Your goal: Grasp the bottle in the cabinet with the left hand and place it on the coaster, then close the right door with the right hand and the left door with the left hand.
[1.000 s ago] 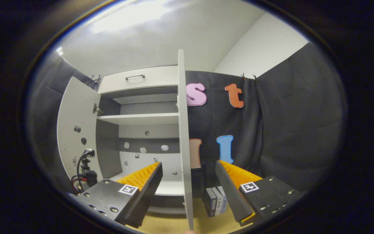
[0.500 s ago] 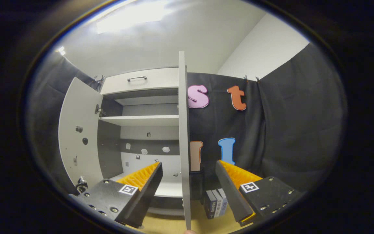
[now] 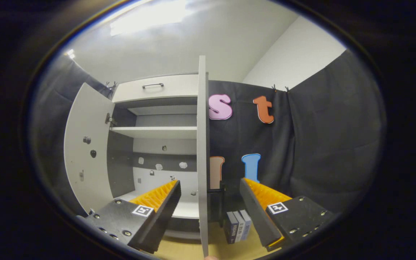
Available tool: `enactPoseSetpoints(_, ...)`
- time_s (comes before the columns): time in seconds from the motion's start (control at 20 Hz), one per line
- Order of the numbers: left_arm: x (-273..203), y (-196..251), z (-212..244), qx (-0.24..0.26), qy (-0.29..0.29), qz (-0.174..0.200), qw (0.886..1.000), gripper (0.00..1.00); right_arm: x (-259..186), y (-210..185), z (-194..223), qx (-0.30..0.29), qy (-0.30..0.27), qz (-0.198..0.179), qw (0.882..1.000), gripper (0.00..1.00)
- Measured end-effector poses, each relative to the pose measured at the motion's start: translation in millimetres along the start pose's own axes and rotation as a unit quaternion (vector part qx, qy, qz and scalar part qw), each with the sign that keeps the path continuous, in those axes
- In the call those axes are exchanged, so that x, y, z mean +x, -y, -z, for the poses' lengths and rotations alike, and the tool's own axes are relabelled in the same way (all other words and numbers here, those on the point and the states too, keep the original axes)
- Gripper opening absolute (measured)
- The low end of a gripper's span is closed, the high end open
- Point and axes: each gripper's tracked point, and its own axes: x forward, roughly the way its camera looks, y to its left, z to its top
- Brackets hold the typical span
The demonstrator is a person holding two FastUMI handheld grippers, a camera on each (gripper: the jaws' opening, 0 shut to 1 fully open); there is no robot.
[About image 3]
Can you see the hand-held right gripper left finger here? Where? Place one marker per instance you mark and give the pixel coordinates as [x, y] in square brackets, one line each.
[166, 207]

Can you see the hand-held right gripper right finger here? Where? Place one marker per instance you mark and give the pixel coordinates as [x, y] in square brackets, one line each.
[255, 213]

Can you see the white cabinet door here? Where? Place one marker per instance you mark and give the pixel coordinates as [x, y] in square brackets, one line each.
[85, 162]
[202, 144]

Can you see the white grey cabinet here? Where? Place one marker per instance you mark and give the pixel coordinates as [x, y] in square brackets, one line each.
[121, 162]

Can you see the white cabinet shelf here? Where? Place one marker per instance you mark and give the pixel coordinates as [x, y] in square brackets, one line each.
[157, 132]

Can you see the metal door hinge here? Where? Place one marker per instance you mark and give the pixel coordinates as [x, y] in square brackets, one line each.
[109, 120]

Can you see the white cabinet drawer front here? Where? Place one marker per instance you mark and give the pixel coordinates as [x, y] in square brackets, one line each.
[179, 90]

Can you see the light blue small box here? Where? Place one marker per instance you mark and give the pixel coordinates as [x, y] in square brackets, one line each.
[247, 224]

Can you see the grey small box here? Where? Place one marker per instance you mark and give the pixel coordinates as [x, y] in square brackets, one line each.
[240, 227]

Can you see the dark blue small box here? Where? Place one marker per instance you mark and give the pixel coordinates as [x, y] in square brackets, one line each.
[231, 229]

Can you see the small ceiling light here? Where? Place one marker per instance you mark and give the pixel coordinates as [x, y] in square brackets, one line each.
[70, 54]

